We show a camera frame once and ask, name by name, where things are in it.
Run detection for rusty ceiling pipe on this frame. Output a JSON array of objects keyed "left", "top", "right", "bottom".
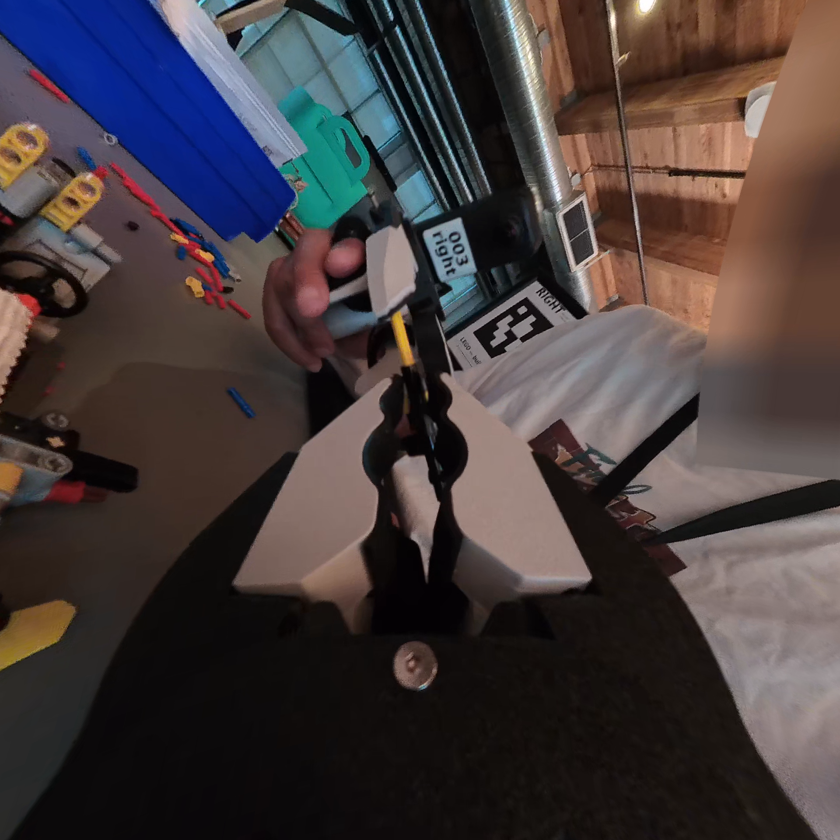
[{"left": 602, "top": 0, "right": 652, "bottom": 308}]

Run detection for wooden board on black arm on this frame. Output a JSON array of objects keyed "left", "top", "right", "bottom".
[{"left": 217, "top": 0, "right": 368, "bottom": 40}]

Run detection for black lego steering wheel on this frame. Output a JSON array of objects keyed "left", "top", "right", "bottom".
[{"left": 0, "top": 251, "right": 91, "bottom": 320}]

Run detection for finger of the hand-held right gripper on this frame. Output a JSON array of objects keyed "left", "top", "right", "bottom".
[
  {"left": 364, "top": 225, "right": 422, "bottom": 324},
  {"left": 419, "top": 294, "right": 462, "bottom": 380}
]

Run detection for black-white marker sign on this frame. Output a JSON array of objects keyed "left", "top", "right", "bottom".
[{"left": 445, "top": 277, "right": 589, "bottom": 376}]

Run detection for person's right hand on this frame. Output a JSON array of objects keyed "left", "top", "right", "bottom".
[{"left": 262, "top": 230, "right": 368, "bottom": 374}]

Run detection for white printed t-shirt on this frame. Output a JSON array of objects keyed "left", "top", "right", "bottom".
[{"left": 394, "top": 304, "right": 840, "bottom": 840}]

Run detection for partly built lego car chassis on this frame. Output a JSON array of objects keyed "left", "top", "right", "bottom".
[{"left": 0, "top": 121, "right": 126, "bottom": 519}]

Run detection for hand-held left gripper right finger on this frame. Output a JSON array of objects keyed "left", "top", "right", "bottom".
[{"left": 430, "top": 373, "right": 593, "bottom": 636}]

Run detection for wide metal ventilation duct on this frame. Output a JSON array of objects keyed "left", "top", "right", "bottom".
[{"left": 465, "top": 0, "right": 599, "bottom": 312}]

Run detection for small black yellow lego assembly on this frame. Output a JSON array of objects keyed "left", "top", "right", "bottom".
[{"left": 388, "top": 310, "right": 450, "bottom": 490}]

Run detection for pile of small lego pieces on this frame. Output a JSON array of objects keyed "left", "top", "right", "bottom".
[{"left": 167, "top": 215, "right": 253, "bottom": 320}]

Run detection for blue plastic bin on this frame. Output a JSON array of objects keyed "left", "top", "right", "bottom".
[{"left": 0, "top": 0, "right": 294, "bottom": 242}]

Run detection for black lego beam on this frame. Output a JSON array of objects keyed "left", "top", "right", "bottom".
[{"left": 66, "top": 451, "right": 140, "bottom": 494}]

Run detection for yellow lego panel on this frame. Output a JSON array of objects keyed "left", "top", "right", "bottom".
[{"left": 0, "top": 598, "right": 78, "bottom": 672}]

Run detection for red lego pin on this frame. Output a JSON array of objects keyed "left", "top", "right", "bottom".
[{"left": 28, "top": 67, "right": 71, "bottom": 105}]

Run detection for black ceiling track rail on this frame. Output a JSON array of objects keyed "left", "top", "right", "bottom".
[{"left": 591, "top": 164, "right": 749, "bottom": 181}]

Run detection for white duct vent grille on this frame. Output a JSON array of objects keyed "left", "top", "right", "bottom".
[{"left": 556, "top": 192, "right": 602, "bottom": 271}]

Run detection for teal plastic container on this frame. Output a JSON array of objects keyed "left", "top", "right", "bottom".
[{"left": 276, "top": 87, "right": 373, "bottom": 232}]

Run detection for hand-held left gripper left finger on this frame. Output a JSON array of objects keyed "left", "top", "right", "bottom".
[{"left": 231, "top": 377, "right": 401, "bottom": 636}]

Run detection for white paper bags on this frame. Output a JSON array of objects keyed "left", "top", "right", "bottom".
[{"left": 150, "top": 0, "right": 309, "bottom": 160}]

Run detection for white ceiling device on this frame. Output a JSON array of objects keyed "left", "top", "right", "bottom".
[{"left": 743, "top": 82, "right": 780, "bottom": 140}]

